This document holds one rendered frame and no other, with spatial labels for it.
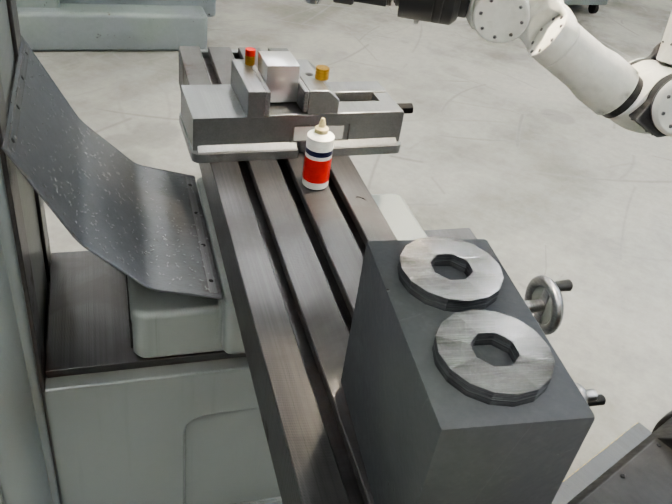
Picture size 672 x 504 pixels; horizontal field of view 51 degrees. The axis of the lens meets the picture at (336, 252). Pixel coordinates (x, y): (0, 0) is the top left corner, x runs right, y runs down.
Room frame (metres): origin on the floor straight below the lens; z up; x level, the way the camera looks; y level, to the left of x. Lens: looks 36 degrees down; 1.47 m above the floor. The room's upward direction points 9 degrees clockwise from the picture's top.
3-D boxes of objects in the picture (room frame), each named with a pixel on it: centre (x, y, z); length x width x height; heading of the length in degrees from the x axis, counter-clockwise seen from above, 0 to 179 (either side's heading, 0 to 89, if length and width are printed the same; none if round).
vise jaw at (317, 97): (1.08, 0.08, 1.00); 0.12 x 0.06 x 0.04; 24
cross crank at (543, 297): (1.10, -0.39, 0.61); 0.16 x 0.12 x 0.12; 111
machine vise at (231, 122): (1.07, 0.11, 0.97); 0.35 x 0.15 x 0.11; 114
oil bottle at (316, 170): (0.93, 0.05, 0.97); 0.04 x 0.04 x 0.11
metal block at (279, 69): (1.06, 0.13, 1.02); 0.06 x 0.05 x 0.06; 24
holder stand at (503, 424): (0.45, -0.11, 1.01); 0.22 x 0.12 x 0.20; 17
